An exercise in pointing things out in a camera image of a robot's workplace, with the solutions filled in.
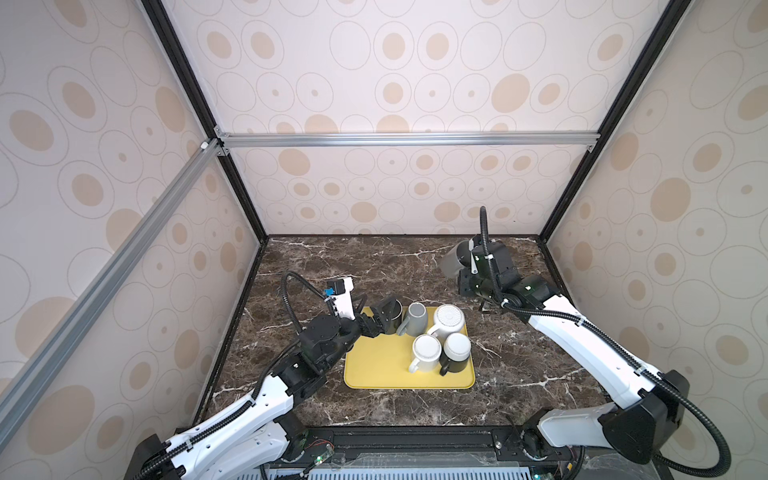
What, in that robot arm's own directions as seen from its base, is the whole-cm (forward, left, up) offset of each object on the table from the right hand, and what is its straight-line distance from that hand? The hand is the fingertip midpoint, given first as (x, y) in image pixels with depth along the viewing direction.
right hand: (463, 274), depth 78 cm
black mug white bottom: (-16, +2, -15) cm, 22 cm away
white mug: (-15, +10, -16) cm, 24 cm away
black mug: (-5, +18, -17) cm, 26 cm away
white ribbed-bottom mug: (-5, +2, -16) cm, 16 cm away
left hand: (-10, +20, +5) cm, 22 cm away
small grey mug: (-5, +12, -17) cm, 21 cm away
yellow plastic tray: (-14, +22, -23) cm, 35 cm away
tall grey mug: (0, +3, +6) cm, 7 cm away
